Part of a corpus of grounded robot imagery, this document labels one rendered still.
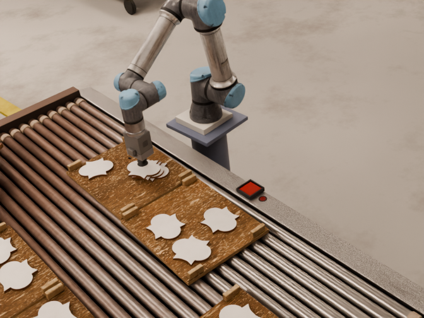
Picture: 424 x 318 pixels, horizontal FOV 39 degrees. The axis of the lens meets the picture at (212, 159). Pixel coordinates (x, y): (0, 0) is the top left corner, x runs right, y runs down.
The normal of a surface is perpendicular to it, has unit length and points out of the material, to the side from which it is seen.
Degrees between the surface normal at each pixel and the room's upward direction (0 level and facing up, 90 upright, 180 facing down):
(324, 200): 0
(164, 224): 0
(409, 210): 0
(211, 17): 83
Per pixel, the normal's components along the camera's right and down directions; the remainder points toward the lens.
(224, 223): -0.10, -0.80
